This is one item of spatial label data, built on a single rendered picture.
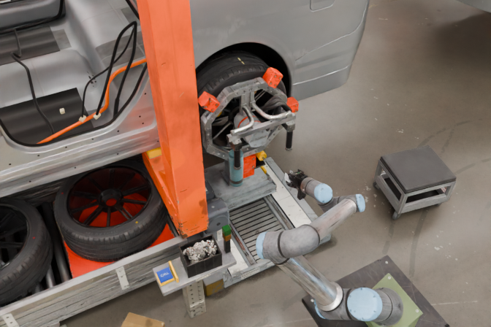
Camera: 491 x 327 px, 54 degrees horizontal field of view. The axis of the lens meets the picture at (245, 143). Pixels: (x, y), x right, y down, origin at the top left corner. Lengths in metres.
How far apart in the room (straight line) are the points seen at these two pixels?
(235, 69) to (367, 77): 2.33
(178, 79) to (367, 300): 1.35
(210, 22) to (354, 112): 2.16
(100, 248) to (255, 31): 1.51
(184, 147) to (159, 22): 0.66
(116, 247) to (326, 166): 1.78
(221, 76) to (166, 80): 0.78
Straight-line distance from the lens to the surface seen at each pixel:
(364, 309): 2.48
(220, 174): 3.47
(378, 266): 3.01
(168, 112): 2.11
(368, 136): 4.22
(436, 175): 3.55
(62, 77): 3.44
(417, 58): 5.32
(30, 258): 2.95
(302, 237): 2.08
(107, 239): 2.88
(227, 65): 2.83
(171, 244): 2.92
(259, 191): 3.44
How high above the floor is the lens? 2.75
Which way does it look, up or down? 43 degrees down
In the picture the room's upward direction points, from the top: straight up
